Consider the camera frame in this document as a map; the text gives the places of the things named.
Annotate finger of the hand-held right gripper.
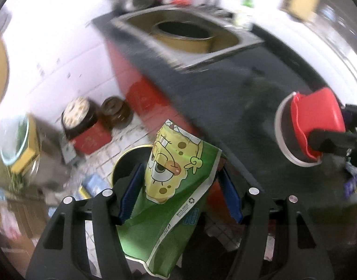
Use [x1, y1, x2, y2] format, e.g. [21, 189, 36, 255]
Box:
[340, 103, 357, 117]
[308, 128, 357, 156]

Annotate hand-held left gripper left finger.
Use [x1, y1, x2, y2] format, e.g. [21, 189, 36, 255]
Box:
[25, 163, 145, 280]

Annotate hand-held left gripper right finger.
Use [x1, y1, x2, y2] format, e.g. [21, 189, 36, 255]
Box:
[218, 168, 333, 280]

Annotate red plastic cup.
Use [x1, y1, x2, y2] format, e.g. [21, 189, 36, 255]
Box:
[274, 87, 347, 167]

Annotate black round bin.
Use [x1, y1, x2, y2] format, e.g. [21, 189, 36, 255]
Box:
[111, 145, 156, 193]

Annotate green cartoon snack packet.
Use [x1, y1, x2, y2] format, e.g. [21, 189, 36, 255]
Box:
[117, 119, 223, 279]

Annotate blue packet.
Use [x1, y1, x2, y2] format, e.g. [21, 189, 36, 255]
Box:
[81, 173, 109, 200]

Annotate red box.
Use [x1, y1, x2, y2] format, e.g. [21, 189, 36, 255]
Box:
[72, 122, 112, 156]

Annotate brown jar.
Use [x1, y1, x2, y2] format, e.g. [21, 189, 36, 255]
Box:
[100, 96, 133, 129]

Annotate grey sack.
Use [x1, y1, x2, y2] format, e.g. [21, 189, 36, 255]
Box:
[30, 122, 75, 189]

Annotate dark jar with pale lid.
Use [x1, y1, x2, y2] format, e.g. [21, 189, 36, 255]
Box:
[61, 97, 98, 140]

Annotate yellow box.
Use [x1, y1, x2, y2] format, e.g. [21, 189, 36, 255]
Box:
[11, 117, 40, 175]

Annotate cardboard box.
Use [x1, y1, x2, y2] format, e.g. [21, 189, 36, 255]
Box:
[0, 192, 52, 254]

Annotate stainless steel sink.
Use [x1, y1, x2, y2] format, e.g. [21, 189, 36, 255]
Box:
[110, 7, 262, 69]

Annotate pale green bucket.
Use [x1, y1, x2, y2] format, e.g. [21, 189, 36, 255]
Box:
[0, 114, 32, 167]

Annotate green bottle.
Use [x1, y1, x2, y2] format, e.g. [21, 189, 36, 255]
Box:
[232, 0, 256, 30]

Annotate metal bowl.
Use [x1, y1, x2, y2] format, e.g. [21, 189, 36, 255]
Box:
[113, 0, 163, 14]

